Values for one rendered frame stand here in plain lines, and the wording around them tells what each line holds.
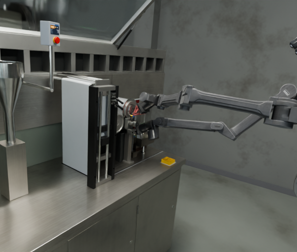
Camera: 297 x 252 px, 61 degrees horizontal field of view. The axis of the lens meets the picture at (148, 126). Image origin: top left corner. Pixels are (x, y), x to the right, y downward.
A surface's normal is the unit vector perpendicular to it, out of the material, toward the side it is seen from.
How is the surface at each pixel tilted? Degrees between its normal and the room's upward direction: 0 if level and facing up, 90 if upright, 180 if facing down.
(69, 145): 90
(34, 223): 0
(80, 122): 90
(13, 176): 90
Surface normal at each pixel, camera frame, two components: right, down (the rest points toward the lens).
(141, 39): -0.48, 0.21
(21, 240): 0.08, -0.96
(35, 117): 0.81, 0.23
